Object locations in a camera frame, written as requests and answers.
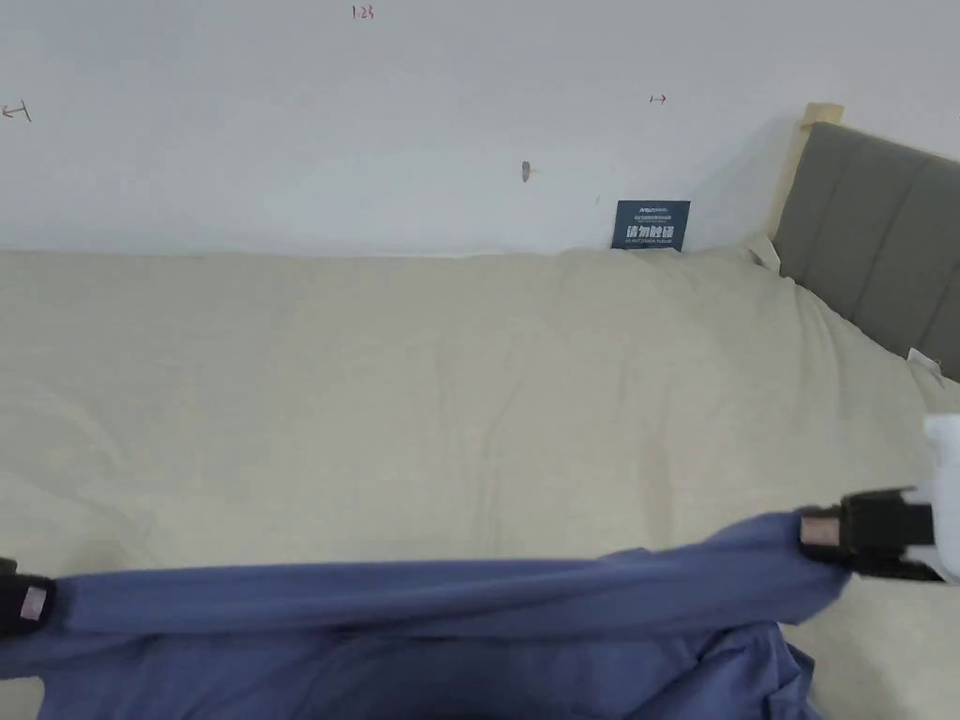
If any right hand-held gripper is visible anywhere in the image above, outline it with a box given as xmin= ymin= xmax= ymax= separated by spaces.
xmin=799 ymin=411 xmax=960 ymax=586

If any blue garment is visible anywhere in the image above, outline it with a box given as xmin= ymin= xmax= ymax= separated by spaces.
xmin=0 ymin=509 xmax=852 ymax=720

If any grey padded headboard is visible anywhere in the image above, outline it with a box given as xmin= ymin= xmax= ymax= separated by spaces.
xmin=771 ymin=102 xmax=960 ymax=383

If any dark blue sign card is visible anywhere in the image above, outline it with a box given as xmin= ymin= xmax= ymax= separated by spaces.
xmin=609 ymin=198 xmax=691 ymax=252

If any bed with beige sheet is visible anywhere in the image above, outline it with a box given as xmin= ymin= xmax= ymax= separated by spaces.
xmin=0 ymin=238 xmax=960 ymax=720

